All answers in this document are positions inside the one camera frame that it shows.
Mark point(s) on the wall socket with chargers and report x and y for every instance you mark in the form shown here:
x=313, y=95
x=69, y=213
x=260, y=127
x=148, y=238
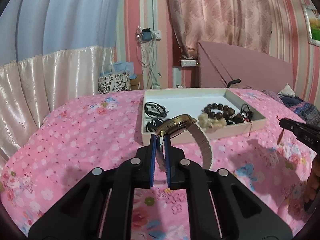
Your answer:
x=147, y=34

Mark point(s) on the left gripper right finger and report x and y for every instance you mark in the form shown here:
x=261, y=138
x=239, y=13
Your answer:
x=219, y=205

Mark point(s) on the white pillow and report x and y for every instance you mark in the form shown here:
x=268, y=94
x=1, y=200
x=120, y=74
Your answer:
x=287, y=91

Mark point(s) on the brown cardboard box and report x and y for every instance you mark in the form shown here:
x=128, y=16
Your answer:
x=135, y=83

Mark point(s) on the dark patterned blanket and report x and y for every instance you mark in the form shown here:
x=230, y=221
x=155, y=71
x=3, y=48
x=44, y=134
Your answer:
x=307, y=111

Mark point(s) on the white power strip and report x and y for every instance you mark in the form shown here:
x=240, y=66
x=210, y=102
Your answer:
x=189, y=63

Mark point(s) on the purple dotted cloth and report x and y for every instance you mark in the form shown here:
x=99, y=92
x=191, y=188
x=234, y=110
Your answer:
x=273, y=95

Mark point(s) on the blue and cream curtain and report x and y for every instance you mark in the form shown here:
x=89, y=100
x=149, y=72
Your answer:
x=51, y=51

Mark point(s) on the pink patterned curtain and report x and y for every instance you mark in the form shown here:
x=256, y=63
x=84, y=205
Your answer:
x=243, y=23

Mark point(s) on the framed landscape picture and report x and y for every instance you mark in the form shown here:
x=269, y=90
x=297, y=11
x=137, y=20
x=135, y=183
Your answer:
x=312, y=24

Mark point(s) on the pink floral bed sheet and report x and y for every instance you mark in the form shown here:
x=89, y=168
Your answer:
x=105, y=130

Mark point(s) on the person right hand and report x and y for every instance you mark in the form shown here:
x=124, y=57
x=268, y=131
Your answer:
x=312, y=186

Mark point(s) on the white shallow tray box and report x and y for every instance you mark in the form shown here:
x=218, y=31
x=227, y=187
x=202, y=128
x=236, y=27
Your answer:
x=193, y=100

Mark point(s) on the black hair claw clip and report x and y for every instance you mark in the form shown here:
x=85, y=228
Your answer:
x=152, y=125

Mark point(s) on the pink headboard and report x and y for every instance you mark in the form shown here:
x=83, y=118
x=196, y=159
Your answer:
x=221, y=64

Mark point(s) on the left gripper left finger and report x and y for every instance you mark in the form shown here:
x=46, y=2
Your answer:
x=100, y=205

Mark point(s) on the light blue paper bag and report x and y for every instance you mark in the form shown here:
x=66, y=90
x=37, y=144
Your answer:
x=123, y=66

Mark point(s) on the black white floral bag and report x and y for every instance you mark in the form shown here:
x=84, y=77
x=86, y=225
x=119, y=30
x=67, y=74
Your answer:
x=114, y=82

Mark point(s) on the cream scrunchie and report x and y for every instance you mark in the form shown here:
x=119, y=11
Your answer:
x=207, y=123

